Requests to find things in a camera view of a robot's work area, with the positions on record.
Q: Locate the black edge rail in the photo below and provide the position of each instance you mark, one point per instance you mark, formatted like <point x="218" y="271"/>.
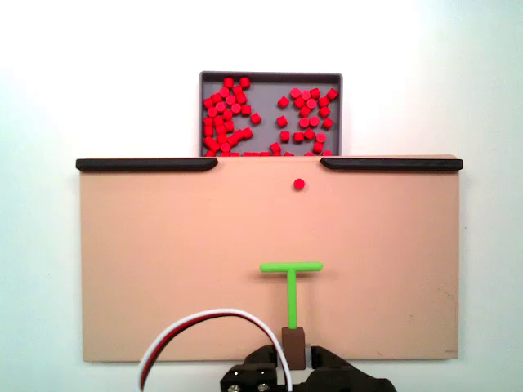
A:
<point x="392" y="164"/>
<point x="147" y="164"/>

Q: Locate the green T-shaped pusher tool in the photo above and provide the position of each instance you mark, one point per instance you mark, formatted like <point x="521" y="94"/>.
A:
<point x="291" y="294"/>

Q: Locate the beige flat board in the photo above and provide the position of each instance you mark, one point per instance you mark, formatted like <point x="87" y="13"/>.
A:
<point x="245" y="253"/>

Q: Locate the grey tray container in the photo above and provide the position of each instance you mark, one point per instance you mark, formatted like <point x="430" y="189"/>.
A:
<point x="267" y="90"/>

